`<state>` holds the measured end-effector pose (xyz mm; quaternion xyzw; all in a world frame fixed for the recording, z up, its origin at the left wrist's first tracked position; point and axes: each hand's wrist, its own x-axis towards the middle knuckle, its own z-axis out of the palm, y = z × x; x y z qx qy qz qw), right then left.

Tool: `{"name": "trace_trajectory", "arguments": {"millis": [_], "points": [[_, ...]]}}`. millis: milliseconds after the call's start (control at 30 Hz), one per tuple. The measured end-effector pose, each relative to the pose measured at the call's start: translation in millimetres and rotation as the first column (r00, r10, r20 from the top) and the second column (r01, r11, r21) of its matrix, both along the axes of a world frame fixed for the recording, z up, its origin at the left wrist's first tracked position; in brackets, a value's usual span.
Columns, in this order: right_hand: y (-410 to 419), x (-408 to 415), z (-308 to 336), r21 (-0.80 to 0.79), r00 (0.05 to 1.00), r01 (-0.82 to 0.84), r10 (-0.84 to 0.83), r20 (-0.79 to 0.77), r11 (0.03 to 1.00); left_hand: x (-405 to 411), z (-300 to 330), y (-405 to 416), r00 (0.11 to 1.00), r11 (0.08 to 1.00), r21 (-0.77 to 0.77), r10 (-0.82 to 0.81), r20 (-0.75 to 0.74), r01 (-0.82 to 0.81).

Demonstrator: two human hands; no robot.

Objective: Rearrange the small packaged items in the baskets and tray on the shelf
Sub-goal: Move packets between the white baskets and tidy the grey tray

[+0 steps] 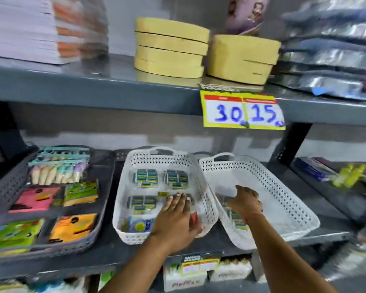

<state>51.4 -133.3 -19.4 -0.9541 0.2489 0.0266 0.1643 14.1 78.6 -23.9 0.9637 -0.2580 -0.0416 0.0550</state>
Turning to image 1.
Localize person's right hand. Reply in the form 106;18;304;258
227;185;265;223

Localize person's left hand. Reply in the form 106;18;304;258
151;193;203;254

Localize person's left forearm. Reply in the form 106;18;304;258
100;235;190;293

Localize person's right forearm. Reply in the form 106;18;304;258
245;212;337;293

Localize blue yellow eraser pack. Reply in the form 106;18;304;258
164;169;189;190
230;210;249;231
132;169;159;189
126;195;158;215

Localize blue square packet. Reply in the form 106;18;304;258
127;217;155;233

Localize white perforated plastic basket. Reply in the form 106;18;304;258
112;146;219;245
198;152;321;251

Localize small yellow shelf label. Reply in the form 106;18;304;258
180;255;221;277

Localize white carton box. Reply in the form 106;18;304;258
210;257;253;283
163;262;208;292

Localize dark grey plastic basket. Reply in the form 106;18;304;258
0;145;117;263

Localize blue flat box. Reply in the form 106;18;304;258
294;157;338;182

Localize yellow price tag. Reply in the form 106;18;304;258
242;93;286;131
200;90;248;129

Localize small green card packet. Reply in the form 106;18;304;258
63;179;99;207

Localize dark grey tray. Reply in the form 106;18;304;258
290;157;366;224

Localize orange card packet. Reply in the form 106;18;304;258
48;213;98;244

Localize yellow green bottle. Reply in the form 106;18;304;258
332;164;354;188
344;164;366;189

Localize pink card packet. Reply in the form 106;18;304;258
8;186;62;214

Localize grey metal shelf unit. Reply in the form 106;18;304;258
0;53;366;293

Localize large green card packet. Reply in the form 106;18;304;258
0;219;46;252

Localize stacks of yellow round boxes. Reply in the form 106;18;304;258
134;17;282;86

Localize stack of silver blue packets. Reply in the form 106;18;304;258
268;0;366;102

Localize pink doll package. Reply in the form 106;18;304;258
225;0;272;36

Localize stack of white notebooks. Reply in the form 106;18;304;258
0;0;109;65

